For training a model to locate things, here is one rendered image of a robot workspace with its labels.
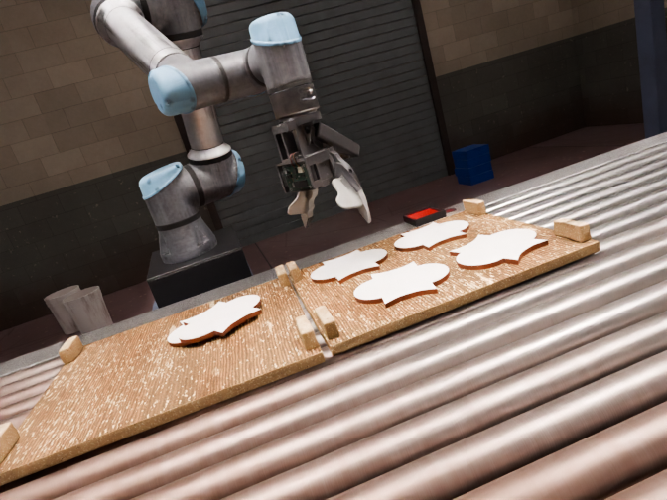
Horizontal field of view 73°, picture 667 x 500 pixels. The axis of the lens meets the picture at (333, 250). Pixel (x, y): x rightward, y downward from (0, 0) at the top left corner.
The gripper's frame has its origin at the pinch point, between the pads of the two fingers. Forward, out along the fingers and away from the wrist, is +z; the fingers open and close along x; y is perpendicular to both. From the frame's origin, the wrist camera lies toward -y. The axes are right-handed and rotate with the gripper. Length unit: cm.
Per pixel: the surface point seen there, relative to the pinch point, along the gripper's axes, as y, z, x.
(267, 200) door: -293, 57, -365
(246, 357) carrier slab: 29.9, 8.0, 4.3
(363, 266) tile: 2.4, 7.1, 5.0
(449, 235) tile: -11.0, 7.1, 15.0
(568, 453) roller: 31, 10, 44
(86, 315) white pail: -58, 81, -353
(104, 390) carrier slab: 42.3, 8.0, -12.9
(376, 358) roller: 22.9, 10.0, 20.6
